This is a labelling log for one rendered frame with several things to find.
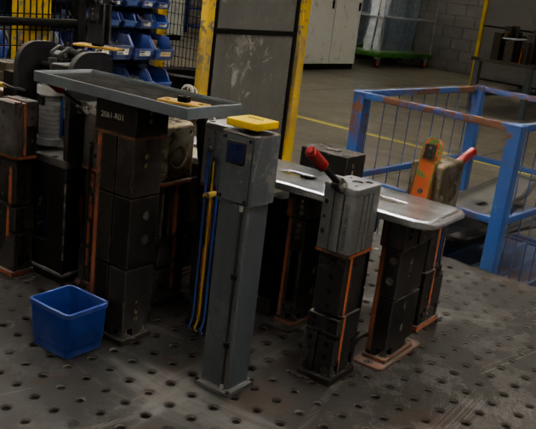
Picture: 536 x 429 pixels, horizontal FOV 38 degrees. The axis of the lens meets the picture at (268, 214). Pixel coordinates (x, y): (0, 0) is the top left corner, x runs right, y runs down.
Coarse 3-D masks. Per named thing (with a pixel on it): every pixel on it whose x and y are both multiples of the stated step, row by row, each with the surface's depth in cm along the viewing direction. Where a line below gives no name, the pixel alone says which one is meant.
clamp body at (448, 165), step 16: (416, 160) 158; (448, 160) 161; (448, 176) 158; (432, 192) 157; (448, 192) 161; (432, 240) 161; (432, 256) 163; (432, 272) 164; (432, 288) 167; (432, 304) 169; (416, 320) 165; (432, 320) 171
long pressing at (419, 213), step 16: (64, 112) 193; (192, 160) 163; (288, 176) 157; (320, 176) 160; (304, 192) 148; (320, 192) 146; (384, 192) 153; (400, 192) 155; (384, 208) 142; (400, 208) 144; (416, 208) 145; (432, 208) 146; (448, 208) 148; (400, 224) 137; (416, 224) 136; (432, 224) 136; (448, 224) 141
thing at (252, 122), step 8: (232, 120) 121; (240, 120) 120; (248, 120) 121; (256, 120) 121; (264, 120) 122; (272, 120) 123; (248, 128) 119; (256, 128) 118; (264, 128) 120; (272, 128) 122
